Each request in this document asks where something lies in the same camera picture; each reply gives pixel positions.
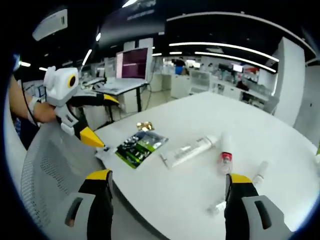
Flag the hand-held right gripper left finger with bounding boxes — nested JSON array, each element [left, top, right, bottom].
[[48, 168, 115, 240]]

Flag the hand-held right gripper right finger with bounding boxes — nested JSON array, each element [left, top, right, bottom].
[[224, 173, 293, 240]]

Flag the green black skincare sachet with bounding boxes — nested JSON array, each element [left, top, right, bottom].
[[114, 129, 169, 170]]

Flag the white skincare bottle red collar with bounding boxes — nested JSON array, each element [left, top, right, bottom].
[[216, 131, 234, 176]]

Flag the small gold skincare sachet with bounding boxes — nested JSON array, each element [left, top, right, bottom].
[[136, 120, 155, 131]]

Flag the large white skincare tube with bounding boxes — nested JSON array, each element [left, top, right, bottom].
[[159, 135, 219, 169]]

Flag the person's left hand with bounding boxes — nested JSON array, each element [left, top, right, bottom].
[[36, 101, 58, 124]]

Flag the white desk black legs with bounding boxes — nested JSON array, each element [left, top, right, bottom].
[[93, 77, 150, 123]]

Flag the white mesh office chair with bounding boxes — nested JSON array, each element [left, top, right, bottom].
[[21, 121, 115, 228]]

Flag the computer monitor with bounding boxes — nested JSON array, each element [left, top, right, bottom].
[[116, 47, 148, 80]]

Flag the person's dark clothing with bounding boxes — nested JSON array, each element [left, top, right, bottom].
[[14, 119, 41, 151]]

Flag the white ceiling air conditioner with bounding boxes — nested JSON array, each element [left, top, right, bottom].
[[32, 8, 69, 42]]

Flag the black overhead panel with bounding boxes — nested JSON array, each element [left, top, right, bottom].
[[99, 1, 166, 51]]

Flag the ceiling light strip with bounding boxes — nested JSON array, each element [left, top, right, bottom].
[[168, 41, 280, 63], [194, 51, 277, 73]]

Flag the white wrist strap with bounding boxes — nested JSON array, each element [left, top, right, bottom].
[[26, 96, 43, 126]]

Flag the thin black cable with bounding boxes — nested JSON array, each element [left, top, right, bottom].
[[20, 79, 36, 127]]

